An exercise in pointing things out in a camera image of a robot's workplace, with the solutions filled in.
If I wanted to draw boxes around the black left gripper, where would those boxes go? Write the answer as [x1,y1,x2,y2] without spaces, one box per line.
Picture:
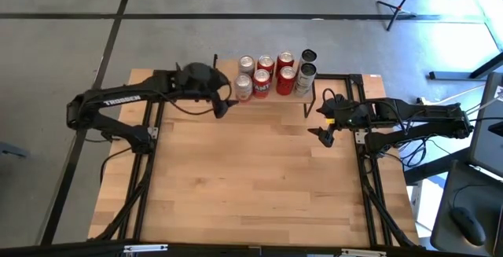
[171,62,240,119]

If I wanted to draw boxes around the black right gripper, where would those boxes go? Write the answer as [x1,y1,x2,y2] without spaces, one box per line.
[307,94,375,149]

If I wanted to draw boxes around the pink white Spindrift can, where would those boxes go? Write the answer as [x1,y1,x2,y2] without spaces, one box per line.
[234,73,254,103]
[237,54,256,78]

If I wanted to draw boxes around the red Fanta can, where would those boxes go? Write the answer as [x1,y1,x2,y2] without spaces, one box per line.
[252,68,272,100]

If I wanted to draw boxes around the tall silver can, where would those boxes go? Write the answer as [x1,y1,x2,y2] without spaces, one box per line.
[299,48,318,68]
[293,62,318,98]

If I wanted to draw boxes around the red Coke Zero can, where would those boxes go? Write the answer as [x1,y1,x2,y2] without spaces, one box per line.
[275,65,297,97]

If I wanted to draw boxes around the red soda can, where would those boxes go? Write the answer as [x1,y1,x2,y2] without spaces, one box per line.
[257,54,276,75]
[276,50,296,73]

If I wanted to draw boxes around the wooden shelf black metal legs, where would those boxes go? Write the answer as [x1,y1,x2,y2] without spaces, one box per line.
[211,53,318,119]

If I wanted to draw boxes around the black slanted desk bar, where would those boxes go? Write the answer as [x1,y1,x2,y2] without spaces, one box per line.
[403,146,472,185]

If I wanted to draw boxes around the black tripod stand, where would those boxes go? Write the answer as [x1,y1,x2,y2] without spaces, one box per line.
[375,0,430,32]

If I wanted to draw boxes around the black desk leg bar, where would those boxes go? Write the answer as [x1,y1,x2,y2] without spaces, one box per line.
[428,51,503,82]

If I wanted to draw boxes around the grey desk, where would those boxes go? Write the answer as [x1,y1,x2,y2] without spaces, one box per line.
[429,158,503,257]

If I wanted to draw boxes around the grey flat panel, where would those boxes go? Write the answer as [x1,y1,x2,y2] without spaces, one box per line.
[469,72,503,179]

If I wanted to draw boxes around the black computer mouse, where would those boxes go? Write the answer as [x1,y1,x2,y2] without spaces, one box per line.
[449,206,487,248]

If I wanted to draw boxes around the black cable loop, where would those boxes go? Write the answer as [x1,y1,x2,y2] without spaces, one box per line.
[321,87,343,107]

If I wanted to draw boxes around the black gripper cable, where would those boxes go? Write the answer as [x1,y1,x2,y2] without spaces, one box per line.
[155,86,233,116]

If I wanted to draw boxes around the black cable bundle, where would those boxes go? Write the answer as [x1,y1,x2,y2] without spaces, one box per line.
[387,129,443,168]

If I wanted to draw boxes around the black aluminium table frame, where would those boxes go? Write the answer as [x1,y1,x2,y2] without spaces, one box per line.
[314,74,424,249]
[88,69,166,243]

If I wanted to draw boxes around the white cable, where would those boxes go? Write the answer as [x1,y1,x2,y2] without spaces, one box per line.
[416,83,503,107]

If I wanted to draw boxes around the silver crossbar bracket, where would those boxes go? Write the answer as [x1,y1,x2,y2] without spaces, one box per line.
[340,248,387,257]
[123,243,169,254]

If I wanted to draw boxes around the black mouse cable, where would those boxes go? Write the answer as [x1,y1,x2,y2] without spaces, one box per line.
[451,183,494,211]

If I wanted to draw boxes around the black frame crossbar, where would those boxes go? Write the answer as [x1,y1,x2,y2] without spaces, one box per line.
[0,240,503,257]

